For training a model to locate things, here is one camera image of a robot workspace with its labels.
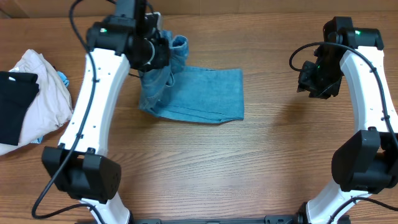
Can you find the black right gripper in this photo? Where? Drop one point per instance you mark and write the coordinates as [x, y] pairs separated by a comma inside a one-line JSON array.
[[306, 84]]

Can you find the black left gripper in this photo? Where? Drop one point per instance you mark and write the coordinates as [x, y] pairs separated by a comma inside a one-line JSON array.
[[161, 58]]

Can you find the light blue denim jeans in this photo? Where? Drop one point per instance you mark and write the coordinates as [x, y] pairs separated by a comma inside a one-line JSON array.
[[192, 94]]

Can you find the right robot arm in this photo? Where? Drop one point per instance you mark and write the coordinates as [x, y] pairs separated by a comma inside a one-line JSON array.
[[366, 163]]

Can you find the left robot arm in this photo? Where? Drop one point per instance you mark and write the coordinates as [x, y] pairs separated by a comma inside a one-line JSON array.
[[129, 39]]

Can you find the folded cream white garment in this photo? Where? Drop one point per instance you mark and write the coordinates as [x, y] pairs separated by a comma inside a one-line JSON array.
[[51, 108]]

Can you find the folded black garment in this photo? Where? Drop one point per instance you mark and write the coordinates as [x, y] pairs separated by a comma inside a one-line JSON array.
[[18, 91]]

